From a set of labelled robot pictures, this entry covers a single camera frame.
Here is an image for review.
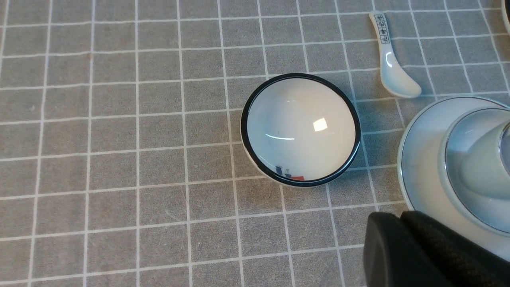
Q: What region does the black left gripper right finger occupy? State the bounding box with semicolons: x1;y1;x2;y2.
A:
400;211;510;287

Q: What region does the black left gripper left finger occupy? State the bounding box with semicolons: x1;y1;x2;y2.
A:
363;212;453;287

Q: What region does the thin-rimmed white bowl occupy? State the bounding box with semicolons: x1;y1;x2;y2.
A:
438;107;509;237

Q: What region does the thin-rimmed white cup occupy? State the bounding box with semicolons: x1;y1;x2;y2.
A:
460;121;510;200

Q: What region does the plain white plate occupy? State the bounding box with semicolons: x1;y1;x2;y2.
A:
397;96;509;261

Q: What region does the black-rimmed white bowl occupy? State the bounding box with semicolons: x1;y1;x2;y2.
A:
240;73;362;188

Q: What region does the small white printed spoon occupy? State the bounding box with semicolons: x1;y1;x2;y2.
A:
369;10;422;98

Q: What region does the black-rimmed illustrated plate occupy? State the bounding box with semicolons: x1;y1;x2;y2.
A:
501;0;510;34

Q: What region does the grey checked tablecloth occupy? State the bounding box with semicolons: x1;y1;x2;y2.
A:
0;0;509;287

